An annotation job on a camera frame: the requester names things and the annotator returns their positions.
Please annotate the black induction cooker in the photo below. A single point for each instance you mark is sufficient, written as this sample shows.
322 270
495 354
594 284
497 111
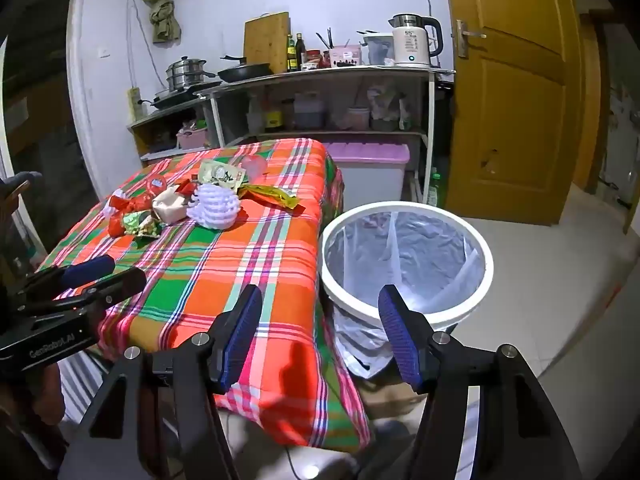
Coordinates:
175 96

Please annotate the crumpled plastic bags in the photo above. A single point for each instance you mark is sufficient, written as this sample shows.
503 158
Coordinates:
387 105

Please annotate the pink plastic basket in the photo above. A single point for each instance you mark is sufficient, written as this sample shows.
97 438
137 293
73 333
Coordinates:
192 139

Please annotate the wooden cutting board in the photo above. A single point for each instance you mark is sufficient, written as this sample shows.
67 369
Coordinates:
265 40

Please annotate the green red foil wrapper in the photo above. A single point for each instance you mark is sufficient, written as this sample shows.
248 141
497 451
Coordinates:
140 223

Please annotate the clear water filter pitcher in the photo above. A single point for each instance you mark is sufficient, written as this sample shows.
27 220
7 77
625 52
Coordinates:
377 50

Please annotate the yellowed power strip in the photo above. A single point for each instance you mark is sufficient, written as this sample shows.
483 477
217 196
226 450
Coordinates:
134 105

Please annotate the yellow brown snack wrapper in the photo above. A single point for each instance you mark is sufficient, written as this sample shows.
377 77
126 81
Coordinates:
270 196

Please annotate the purple lid storage box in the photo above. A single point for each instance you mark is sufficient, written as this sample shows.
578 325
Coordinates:
370 180

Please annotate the white printed snack packet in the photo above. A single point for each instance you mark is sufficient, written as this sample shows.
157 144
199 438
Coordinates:
220 175

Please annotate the white electric kettle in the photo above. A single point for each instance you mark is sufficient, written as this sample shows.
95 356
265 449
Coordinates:
410 47

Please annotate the black frying pan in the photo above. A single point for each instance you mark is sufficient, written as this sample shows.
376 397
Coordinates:
245 72

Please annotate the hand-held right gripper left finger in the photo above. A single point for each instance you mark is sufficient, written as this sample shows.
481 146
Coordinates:
242 335

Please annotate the metal shelf rack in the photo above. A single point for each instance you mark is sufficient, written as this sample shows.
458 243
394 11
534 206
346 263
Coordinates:
350 74

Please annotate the yellow label oil bottle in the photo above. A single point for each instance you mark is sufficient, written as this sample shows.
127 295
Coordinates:
291 54

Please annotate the hanging green cloth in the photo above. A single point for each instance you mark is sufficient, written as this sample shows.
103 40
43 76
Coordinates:
162 15

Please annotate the clear plastic cup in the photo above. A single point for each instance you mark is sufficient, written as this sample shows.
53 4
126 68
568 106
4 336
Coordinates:
255 165

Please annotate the green plastic bottle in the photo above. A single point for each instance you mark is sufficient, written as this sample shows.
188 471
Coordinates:
435 190

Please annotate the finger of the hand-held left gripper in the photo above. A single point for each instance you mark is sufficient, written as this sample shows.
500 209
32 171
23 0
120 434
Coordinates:
90 268
120 284

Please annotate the pink utensil holder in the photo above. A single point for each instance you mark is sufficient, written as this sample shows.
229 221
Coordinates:
345 56

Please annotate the beige crumpled wrapper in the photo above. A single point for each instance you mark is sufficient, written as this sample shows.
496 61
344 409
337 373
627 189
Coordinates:
170 205

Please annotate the white foam fruit net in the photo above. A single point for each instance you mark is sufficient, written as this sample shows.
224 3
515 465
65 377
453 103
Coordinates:
215 207

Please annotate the dark sauce bottle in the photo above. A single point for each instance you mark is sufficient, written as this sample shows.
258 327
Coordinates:
299 52

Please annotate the pink plastic tub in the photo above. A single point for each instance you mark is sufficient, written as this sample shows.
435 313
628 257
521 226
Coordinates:
357 118

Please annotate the yellow label condiment bottle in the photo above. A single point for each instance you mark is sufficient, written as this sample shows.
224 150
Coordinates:
274 117

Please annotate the red lid jelly cup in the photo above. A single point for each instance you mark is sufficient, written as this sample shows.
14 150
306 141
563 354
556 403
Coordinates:
157 184

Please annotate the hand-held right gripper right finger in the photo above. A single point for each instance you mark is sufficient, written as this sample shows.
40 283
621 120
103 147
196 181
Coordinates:
397 335

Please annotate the plaid orange green tablecloth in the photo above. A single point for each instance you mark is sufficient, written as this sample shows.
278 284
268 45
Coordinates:
240 260

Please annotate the white round trash bin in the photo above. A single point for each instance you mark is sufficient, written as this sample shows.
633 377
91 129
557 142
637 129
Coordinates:
345 301

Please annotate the white shelf unit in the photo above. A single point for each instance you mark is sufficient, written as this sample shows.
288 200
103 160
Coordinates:
165 115

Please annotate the small red wrapper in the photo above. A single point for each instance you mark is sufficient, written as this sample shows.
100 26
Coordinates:
187 186

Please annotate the dark liquid jug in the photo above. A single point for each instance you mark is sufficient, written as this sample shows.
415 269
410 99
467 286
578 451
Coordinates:
310 112

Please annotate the yellow wooden door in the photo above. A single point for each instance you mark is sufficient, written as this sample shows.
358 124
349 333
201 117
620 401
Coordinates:
510 110

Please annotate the red white candy wrapper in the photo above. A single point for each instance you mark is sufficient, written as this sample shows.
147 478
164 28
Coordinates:
125 205

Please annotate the red sauce jar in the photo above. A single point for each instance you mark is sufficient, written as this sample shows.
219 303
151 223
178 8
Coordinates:
325 59
312 58

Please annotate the steel steamer pot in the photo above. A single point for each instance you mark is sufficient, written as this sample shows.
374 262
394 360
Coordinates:
185 72

